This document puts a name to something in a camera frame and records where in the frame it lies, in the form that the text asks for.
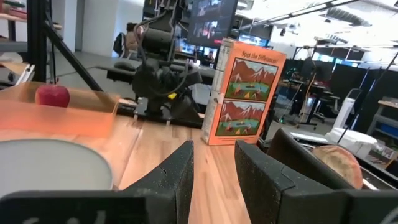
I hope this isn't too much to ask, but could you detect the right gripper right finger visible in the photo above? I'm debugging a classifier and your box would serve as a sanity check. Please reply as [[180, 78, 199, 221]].
[[234, 139, 398, 224]]

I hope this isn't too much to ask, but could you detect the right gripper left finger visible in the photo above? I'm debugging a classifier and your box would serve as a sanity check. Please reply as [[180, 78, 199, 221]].
[[0, 139, 195, 224]]

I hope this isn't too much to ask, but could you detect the toasted bagel half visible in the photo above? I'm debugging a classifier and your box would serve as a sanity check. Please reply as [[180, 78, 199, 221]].
[[312, 145, 364, 190]]

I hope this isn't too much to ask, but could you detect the red apple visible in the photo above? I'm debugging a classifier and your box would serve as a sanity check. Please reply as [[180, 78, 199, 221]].
[[34, 83, 71, 108]]

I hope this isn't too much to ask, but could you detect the black desk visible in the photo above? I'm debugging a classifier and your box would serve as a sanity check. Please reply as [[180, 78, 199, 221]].
[[95, 58, 216, 85]]

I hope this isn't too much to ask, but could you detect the person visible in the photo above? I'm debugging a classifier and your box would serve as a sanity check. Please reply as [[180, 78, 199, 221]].
[[125, 22, 141, 53]]

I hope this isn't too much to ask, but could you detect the black backpack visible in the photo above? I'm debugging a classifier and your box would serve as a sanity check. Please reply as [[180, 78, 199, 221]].
[[113, 32, 127, 55]]

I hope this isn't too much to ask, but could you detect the wooden top desk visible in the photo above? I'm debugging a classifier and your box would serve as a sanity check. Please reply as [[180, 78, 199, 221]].
[[277, 79, 340, 130]]

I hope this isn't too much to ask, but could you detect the translucent orange tray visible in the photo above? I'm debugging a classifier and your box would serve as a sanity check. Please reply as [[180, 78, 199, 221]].
[[0, 81, 121, 139]]

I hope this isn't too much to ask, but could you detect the white tower fan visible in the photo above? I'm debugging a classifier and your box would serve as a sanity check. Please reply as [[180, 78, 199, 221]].
[[332, 88, 363, 130]]

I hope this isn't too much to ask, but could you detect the grey round plate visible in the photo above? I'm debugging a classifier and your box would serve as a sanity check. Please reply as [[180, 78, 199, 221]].
[[0, 139, 114, 197]]

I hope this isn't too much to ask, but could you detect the large wall monitor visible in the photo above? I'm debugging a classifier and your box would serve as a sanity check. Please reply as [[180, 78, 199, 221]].
[[186, 0, 239, 49]]

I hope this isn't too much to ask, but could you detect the black aluminium table frame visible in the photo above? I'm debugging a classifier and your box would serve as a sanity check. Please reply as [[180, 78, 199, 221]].
[[26, 0, 104, 93]]

